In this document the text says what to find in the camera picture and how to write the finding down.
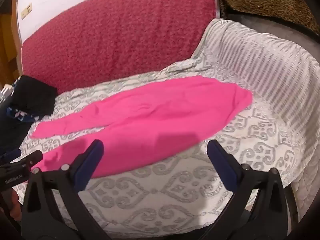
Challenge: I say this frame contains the wall switch plate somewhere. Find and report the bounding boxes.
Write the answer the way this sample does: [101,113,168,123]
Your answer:
[21,3,33,20]

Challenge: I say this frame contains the navy floral cloth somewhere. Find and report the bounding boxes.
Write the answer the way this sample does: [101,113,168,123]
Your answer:
[6,106,41,123]

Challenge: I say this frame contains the black cloth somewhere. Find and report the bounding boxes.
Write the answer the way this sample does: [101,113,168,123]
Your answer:
[12,75,57,116]

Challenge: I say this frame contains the dark cloth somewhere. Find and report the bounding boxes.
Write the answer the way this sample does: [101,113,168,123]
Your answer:
[0,115,34,154]

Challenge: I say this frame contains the white grey patterned bedspread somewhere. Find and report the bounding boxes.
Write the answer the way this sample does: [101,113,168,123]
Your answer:
[15,17,320,237]

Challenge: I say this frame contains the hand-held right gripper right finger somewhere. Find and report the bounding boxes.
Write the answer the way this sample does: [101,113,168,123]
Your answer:
[207,140,292,240]

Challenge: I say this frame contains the pink pants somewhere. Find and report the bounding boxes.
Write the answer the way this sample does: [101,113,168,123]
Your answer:
[30,75,253,178]

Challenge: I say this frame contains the wooden door frame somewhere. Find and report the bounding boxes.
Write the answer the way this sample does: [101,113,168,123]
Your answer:
[0,0,23,87]

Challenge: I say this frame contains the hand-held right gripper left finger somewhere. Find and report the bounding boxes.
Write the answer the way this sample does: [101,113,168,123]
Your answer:
[21,139,111,240]

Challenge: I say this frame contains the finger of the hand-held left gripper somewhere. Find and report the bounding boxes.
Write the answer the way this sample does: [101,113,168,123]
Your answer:
[0,149,44,171]

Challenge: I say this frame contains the white quilted mattress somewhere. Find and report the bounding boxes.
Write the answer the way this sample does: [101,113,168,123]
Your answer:
[291,152,320,222]

